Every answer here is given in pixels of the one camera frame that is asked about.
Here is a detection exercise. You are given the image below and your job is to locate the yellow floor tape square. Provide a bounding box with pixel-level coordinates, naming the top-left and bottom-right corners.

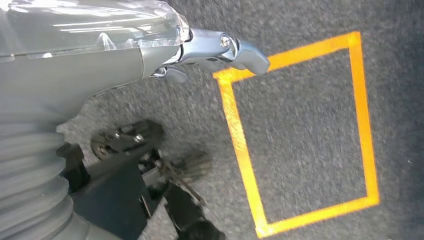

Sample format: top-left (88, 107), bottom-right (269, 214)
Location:
top-left (211, 30), bottom-right (381, 240)

